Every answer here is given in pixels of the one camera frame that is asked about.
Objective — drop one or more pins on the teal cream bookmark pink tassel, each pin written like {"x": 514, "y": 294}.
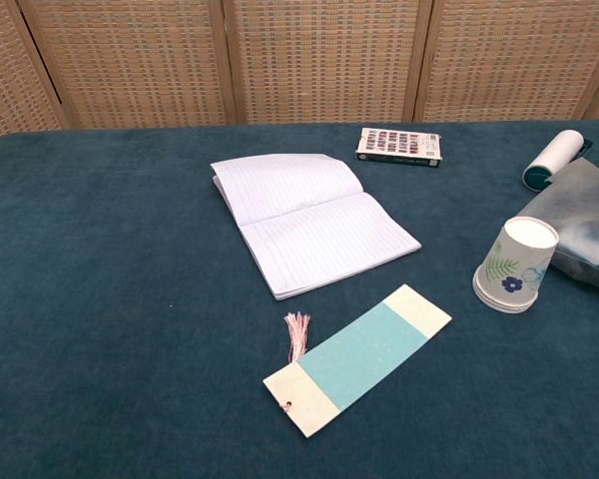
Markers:
{"x": 354, "y": 349}

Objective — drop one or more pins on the white paper sheet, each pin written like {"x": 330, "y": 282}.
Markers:
{"x": 304, "y": 219}

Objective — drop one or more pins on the small box with colourful print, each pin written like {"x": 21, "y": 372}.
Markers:
{"x": 398, "y": 144}

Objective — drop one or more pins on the woven wooden folding screen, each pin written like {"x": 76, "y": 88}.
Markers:
{"x": 304, "y": 60}

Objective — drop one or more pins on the teal felt table cloth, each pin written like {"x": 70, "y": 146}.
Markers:
{"x": 105, "y": 299}

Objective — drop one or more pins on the stacked floral paper cups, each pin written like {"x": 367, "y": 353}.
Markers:
{"x": 514, "y": 269}

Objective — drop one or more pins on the translucent bag with dark contents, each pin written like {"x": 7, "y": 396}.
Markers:
{"x": 586, "y": 214}

